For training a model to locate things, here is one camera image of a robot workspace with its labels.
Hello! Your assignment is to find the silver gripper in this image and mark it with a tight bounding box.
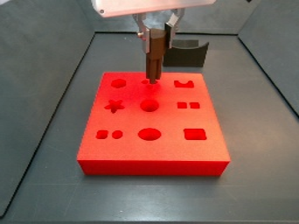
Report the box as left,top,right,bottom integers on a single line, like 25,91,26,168
91,0,216,53

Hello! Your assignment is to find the brown three-prong peg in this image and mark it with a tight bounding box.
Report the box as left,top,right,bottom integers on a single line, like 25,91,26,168
145,29,165,84

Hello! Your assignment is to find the dark grey curved block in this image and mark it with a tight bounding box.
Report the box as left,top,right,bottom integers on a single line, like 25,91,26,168
163,39,209,67

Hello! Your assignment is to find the red foam shape-sorting block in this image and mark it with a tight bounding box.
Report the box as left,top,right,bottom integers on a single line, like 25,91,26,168
77,72,229,176

